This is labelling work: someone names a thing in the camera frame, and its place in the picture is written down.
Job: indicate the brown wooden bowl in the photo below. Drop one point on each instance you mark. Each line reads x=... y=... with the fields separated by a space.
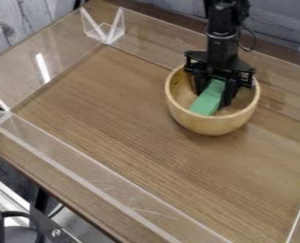
x=226 y=120

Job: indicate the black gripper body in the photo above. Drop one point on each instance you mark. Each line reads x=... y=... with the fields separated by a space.
x=235 y=69

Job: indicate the clear acrylic corner bracket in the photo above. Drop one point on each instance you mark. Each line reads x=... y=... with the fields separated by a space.
x=105 y=33

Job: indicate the green rectangular block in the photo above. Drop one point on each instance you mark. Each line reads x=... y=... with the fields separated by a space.
x=206 y=103

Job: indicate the black table leg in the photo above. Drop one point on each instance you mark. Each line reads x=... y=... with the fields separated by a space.
x=42 y=201

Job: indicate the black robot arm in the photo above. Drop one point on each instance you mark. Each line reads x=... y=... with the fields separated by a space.
x=218 y=62

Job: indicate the clear acrylic tray wall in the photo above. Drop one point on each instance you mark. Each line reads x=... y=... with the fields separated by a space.
x=137 y=163

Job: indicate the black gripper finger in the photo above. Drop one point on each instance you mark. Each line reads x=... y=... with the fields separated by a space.
x=202 y=81
x=229 y=93

